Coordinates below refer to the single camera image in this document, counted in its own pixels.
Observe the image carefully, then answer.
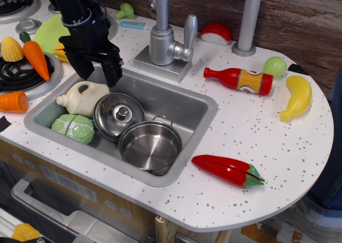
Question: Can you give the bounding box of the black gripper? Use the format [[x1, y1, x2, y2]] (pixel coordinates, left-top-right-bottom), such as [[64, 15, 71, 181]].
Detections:
[[59, 12, 122, 87]]

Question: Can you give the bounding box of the red toy chili pepper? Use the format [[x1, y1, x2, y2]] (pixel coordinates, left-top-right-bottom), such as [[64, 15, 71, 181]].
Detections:
[[191, 155, 265, 189]]

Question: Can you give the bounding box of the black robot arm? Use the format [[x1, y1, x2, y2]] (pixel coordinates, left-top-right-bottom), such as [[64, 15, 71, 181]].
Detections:
[[50, 0, 122, 87]]

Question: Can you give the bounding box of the yellow toy bell pepper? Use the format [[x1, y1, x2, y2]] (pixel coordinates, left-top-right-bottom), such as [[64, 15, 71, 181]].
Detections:
[[55, 43, 69, 63]]

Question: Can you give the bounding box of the cream toy milk jug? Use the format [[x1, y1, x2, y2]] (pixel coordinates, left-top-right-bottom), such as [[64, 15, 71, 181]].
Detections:
[[56, 81, 110, 119]]

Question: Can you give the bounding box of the steel pot lid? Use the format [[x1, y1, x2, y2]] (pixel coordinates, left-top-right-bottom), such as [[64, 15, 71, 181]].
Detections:
[[93, 93, 145, 141]]

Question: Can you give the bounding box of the green toy plate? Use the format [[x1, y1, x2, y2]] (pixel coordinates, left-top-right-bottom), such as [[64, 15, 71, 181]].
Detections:
[[34, 14, 70, 54]]

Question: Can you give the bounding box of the green toy broccoli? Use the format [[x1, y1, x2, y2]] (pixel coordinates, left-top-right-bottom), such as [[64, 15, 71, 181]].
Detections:
[[115, 3, 135, 20]]

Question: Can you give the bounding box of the green toy cabbage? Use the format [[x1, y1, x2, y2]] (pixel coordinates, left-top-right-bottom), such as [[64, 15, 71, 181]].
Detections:
[[51, 114, 95, 144]]

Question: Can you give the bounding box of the silver toy faucet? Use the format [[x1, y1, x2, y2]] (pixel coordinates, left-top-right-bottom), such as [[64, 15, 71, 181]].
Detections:
[[133, 0, 198, 82]]

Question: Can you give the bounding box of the whole orange toy carrot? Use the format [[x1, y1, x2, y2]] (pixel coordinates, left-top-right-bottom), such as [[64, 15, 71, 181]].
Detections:
[[19, 32, 50, 81]]

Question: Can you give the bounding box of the grey stove knob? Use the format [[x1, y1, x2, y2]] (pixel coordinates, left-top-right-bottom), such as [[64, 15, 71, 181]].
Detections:
[[15, 18, 42, 35], [48, 3, 60, 14]]

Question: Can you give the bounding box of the front left stove burner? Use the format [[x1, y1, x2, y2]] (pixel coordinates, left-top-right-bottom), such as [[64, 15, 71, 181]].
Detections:
[[1, 53, 63, 100]]

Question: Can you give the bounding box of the orange toy carrot piece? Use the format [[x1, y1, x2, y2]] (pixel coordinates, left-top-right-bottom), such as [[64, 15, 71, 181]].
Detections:
[[1, 91, 28, 113]]

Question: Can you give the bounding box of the yellow toy corn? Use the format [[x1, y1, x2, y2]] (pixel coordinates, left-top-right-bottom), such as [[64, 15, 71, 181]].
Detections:
[[1, 36, 24, 62]]

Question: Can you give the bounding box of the steel pot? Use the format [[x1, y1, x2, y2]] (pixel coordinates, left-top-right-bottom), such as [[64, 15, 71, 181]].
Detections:
[[118, 115, 183, 176]]

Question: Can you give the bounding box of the back left stove burner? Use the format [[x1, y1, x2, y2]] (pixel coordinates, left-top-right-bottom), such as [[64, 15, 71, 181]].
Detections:
[[1, 0, 41, 25]]

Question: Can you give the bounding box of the steel sink basin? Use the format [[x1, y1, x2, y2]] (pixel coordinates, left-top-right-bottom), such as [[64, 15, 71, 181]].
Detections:
[[24, 69, 218, 186]]

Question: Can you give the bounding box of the black tape piece left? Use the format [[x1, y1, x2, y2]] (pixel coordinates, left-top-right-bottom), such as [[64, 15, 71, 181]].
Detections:
[[0, 115, 12, 132]]

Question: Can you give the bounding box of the black tape piece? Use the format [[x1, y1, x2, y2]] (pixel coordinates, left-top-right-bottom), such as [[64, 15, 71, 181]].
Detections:
[[0, 115, 12, 132], [288, 64, 308, 75]]

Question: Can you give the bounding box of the red white toy sushi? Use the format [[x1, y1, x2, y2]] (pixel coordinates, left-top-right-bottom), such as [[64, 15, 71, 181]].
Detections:
[[200, 22, 232, 45]]

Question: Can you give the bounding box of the red toy ketchup bottle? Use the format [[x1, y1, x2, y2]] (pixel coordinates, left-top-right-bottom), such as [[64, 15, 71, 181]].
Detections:
[[203, 67, 274, 96]]

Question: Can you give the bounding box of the grey support pole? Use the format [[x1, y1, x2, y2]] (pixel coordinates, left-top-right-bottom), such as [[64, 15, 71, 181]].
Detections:
[[232, 0, 261, 57]]

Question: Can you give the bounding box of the green toy pear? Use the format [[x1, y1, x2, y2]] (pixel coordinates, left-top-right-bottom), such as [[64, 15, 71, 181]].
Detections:
[[262, 57, 287, 78]]

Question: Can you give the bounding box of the orange toy on floor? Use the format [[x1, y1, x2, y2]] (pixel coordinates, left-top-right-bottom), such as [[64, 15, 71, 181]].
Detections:
[[11, 224, 41, 242]]

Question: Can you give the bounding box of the black tape piece right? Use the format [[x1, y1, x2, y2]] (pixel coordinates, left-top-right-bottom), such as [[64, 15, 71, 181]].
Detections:
[[288, 64, 308, 75]]

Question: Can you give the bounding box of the yellow toy banana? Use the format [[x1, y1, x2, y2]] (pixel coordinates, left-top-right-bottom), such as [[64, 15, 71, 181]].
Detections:
[[279, 76, 312, 122]]

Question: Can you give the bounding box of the blue toy knife handle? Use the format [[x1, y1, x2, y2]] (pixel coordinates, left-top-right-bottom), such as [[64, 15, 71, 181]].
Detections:
[[120, 21, 152, 30]]

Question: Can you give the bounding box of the toy oven door handle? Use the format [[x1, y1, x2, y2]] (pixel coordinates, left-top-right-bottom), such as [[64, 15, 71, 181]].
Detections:
[[11, 179, 157, 242]]

